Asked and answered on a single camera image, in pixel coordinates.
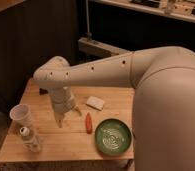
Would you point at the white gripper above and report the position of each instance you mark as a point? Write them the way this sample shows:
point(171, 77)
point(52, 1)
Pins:
point(62, 102)

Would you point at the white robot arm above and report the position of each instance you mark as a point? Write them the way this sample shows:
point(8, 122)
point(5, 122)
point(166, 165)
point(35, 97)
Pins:
point(163, 105)

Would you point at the clear plastic bottle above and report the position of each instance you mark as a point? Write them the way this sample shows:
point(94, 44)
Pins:
point(30, 139)

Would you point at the white sponge block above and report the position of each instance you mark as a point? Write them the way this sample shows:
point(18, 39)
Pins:
point(95, 102)

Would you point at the black rectangular object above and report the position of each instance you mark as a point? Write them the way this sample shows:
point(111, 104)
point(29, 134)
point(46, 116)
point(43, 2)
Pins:
point(42, 91)

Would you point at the wooden table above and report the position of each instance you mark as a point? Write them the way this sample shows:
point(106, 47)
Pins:
point(71, 142)

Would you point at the clear plastic cup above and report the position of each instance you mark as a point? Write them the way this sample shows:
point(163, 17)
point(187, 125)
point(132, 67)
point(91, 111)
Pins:
point(21, 114)

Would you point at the green round plate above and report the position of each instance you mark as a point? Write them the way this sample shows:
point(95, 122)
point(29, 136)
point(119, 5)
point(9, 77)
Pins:
point(112, 137)

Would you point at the grey metal beam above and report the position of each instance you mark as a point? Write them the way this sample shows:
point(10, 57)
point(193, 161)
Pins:
point(98, 49)

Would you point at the background shelf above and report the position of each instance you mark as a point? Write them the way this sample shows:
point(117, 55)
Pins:
point(176, 9)

